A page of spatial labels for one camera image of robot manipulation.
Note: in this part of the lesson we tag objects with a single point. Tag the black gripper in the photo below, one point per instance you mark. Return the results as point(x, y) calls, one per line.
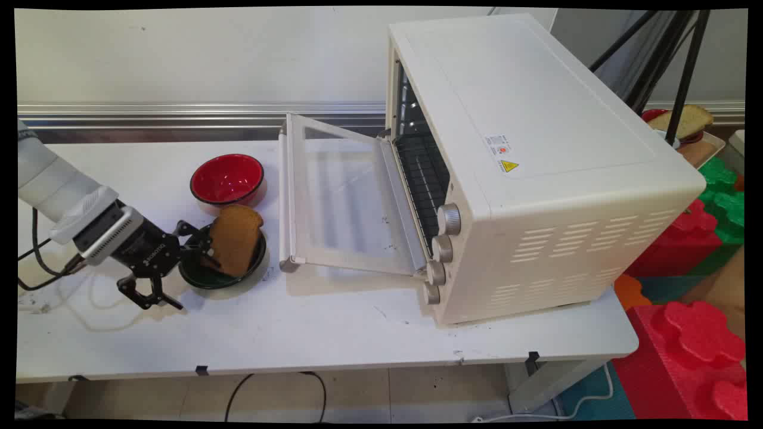
point(149, 250)

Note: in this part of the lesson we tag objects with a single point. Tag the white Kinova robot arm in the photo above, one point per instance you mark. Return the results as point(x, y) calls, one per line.
point(53, 179)

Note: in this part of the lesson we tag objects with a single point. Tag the dark green bowl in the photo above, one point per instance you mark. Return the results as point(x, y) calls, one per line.
point(197, 274)

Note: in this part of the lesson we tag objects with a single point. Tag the brown toast slice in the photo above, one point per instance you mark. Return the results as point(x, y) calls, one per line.
point(238, 241)

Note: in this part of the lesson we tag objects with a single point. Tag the black table edge clip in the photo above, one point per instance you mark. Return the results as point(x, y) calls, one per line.
point(202, 370)
point(533, 356)

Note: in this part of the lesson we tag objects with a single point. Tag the red bowl with black rim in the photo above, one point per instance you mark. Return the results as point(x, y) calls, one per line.
point(226, 179)

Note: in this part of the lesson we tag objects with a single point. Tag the silver oven knob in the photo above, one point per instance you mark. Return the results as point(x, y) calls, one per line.
point(431, 294)
point(443, 248)
point(436, 272)
point(450, 219)

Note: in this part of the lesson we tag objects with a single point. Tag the white printed label sticker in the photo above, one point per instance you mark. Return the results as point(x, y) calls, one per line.
point(498, 145)

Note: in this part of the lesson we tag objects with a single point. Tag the yellow warning triangle sticker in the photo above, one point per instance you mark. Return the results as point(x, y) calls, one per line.
point(509, 166)

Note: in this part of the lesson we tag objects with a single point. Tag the cream toaster oven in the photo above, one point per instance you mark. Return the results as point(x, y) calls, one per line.
point(536, 119)

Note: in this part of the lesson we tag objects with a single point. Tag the white table leg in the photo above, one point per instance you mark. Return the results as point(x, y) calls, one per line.
point(554, 384)

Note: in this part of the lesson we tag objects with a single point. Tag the teal foam mat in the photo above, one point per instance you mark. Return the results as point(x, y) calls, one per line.
point(602, 405)

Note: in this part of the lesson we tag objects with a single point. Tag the orange foam piece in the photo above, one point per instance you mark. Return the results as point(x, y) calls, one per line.
point(630, 292)

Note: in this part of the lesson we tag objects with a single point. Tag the small red bowl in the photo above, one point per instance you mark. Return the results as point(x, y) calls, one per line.
point(653, 114)

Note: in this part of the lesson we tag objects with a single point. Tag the large red foam block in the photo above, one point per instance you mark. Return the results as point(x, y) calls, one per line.
point(685, 357)

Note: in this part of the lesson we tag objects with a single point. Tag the pale bread slice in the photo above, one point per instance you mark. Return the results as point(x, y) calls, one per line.
point(685, 120)

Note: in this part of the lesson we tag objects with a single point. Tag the metal tray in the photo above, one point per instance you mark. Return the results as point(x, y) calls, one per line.
point(703, 152)

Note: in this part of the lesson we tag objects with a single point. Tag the black tripod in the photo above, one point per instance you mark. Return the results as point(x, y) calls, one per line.
point(685, 71)

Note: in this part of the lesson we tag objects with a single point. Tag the green foam block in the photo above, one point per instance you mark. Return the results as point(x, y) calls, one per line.
point(724, 202)

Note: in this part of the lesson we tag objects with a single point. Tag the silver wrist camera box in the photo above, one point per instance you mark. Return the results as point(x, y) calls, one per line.
point(110, 232)

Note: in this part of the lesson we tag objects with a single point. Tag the aluminium wall rail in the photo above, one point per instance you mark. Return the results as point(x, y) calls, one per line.
point(179, 114)

